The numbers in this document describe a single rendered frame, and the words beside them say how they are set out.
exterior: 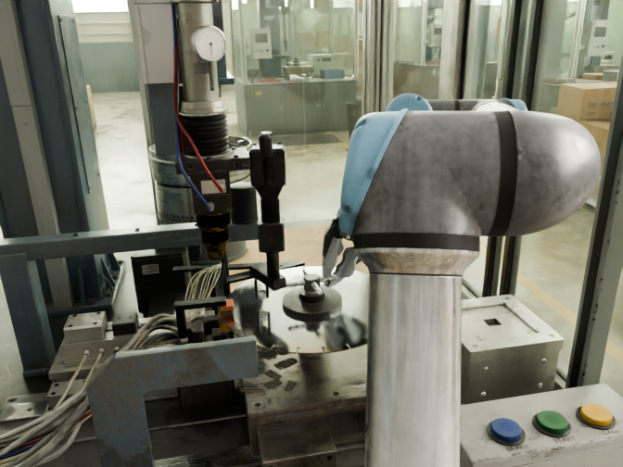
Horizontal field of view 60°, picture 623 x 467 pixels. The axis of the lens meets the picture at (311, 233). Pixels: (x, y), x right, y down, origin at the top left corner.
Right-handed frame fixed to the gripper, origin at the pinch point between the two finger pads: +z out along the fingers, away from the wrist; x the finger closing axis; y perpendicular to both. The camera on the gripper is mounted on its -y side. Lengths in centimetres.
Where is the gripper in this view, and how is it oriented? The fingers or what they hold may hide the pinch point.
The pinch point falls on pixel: (328, 279)
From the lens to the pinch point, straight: 102.2
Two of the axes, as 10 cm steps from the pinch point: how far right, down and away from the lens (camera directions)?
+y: 2.0, 1.4, -9.7
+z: -4.3, 9.0, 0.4
